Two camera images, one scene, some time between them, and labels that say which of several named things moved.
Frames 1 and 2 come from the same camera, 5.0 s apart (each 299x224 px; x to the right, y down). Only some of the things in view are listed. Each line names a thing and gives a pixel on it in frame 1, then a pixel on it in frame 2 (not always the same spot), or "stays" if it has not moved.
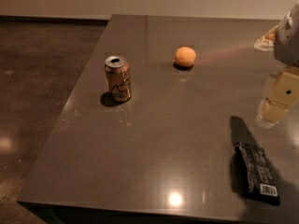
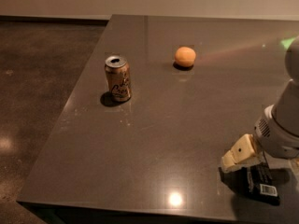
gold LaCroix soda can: (119, 77) stays
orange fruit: (185, 56) stays
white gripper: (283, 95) → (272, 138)
